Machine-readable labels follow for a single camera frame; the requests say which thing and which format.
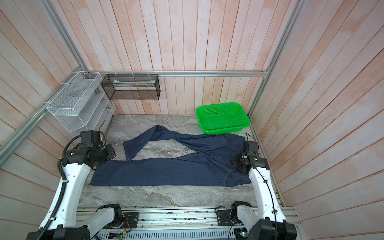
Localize dark blue denim trousers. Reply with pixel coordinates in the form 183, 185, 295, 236
90, 126, 251, 187

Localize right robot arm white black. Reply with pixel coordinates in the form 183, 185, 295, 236
231, 141, 297, 240

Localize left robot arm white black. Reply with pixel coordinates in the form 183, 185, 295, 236
27, 131, 126, 240

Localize green plastic basket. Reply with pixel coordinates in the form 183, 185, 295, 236
196, 103, 251, 135

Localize white mesh tiered shelf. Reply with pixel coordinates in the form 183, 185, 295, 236
47, 72, 116, 137

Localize green circuit board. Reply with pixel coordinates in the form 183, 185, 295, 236
108, 232, 125, 240

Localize black corrugated cable conduit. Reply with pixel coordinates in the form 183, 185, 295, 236
35, 134, 82, 240

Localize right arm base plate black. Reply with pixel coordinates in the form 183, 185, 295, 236
215, 208, 235, 227

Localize black mesh wall basket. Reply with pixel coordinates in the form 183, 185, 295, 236
101, 73, 161, 101

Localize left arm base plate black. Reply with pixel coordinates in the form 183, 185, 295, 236
112, 212, 139, 230

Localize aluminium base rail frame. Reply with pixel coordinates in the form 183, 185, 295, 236
76, 207, 307, 240

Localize left aluminium wall rail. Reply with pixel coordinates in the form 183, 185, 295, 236
1, 67, 86, 167

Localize horizontal aluminium wall rail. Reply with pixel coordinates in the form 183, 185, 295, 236
99, 70, 269, 78

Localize left aluminium corner post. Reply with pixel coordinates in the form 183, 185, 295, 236
39, 0, 88, 71

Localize aluminium corner post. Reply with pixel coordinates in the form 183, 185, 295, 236
39, 0, 88, 71
248, 0, 308, 117

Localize right aluminium corner post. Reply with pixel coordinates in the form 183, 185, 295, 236
248, 0, 308, 117

